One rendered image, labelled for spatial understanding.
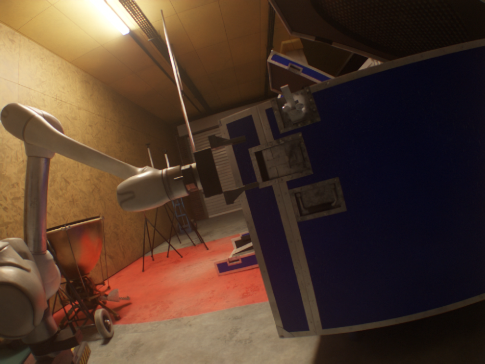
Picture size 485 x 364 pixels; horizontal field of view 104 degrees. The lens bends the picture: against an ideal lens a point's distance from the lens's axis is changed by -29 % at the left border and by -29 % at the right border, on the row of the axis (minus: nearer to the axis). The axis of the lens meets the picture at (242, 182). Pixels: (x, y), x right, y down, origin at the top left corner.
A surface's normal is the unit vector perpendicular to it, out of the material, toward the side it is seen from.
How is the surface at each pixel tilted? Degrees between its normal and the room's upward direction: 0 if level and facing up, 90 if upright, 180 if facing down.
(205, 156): 90
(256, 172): 90
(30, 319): 120
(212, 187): 90
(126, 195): 94
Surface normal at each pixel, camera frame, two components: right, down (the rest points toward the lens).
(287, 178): -0.39, 0.11
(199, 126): -0.06, 0.01
